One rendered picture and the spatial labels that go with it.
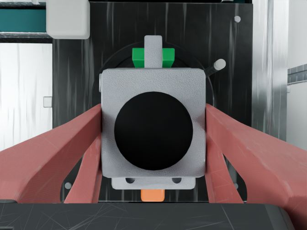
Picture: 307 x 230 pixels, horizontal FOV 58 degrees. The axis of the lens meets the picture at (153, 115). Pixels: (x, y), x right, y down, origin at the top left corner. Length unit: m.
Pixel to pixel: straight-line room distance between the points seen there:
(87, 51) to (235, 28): 0.18
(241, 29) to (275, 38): 0.05
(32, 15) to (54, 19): 0.06
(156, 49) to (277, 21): 0.25
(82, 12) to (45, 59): 0.11
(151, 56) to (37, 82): 0.28
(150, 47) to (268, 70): 0.24
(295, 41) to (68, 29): 0.35
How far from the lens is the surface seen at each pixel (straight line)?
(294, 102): 0.50
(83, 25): 0.33
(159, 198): 0.24
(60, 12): 0.34
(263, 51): 0.38
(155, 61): 0.16
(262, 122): 0.37
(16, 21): 0.41
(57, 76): 0.35
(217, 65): 0.24
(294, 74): 0.43
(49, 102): 0.36
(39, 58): 0.42
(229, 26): 0.36
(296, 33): 0.51
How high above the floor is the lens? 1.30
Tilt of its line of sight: 89 degrees down
